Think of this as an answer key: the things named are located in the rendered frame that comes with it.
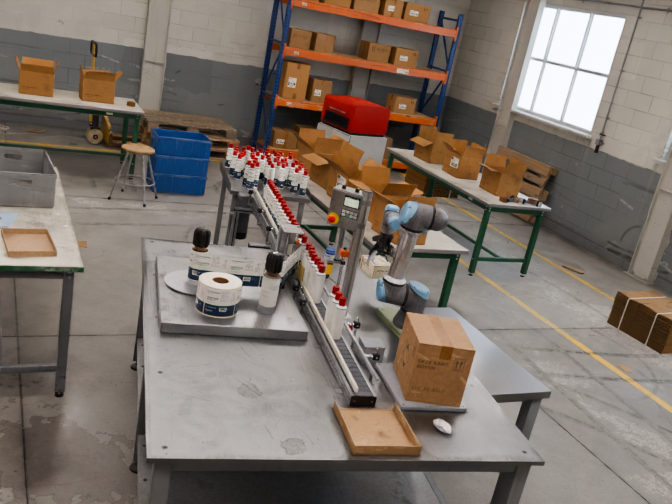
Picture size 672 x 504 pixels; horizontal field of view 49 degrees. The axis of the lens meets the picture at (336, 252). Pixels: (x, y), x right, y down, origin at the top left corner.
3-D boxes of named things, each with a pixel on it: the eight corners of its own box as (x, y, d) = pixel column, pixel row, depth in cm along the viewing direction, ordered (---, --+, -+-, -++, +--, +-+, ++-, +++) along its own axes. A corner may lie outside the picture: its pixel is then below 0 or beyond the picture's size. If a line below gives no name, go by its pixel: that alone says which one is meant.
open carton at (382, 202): (357, 227, 548) (367, 179, 536) (411, 228, 574) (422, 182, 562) (384, 246, 518) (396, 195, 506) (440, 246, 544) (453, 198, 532)
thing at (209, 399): (141, 240, 427) (141, 237, 426) (380, 263, 472) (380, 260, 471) (145, 463, 238) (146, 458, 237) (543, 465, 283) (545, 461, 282)
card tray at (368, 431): (332, 408, 289) (334, 399, 287) (393, 410, 296) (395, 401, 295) (352, 454, 262) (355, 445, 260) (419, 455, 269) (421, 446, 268)
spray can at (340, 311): (328, 335, 339) (336, 295, 333) (338, 335, 341) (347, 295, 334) (330, 340, 334) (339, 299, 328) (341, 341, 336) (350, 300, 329)
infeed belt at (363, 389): (279, 254, 441) (280, 248, 440) (292, 255, 444) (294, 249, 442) (352, 404, 293) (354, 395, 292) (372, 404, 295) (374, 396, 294)
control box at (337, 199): (332, 219, 373) (339, 184, 367) (363, 229, 369) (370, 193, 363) (325, 224, 364) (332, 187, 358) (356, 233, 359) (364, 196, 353)
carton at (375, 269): (359, 267, 414) (362, 255, 412) (378, 267, 420) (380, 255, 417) (371, 278, 401) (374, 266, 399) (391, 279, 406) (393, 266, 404)
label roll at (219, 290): (192, 314, 332) (196, 285, 328) (197, 296, 351) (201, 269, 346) (236, 320, 334) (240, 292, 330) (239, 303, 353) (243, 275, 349)
